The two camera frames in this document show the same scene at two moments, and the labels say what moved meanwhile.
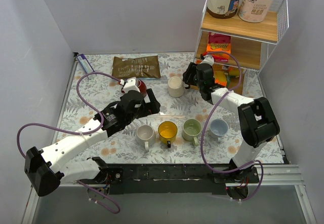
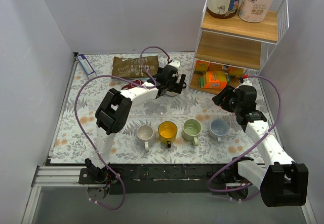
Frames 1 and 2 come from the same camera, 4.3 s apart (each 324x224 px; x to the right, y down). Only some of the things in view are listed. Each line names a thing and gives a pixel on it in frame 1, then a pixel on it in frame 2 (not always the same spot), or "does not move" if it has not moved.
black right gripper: [190, 74] to [222, 98]
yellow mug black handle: [167, 131] does not move
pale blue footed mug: [218, 127] does not move
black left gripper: [151, 102] to [175, 81]
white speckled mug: [146, 136] does not move
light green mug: [192, 128] does not move
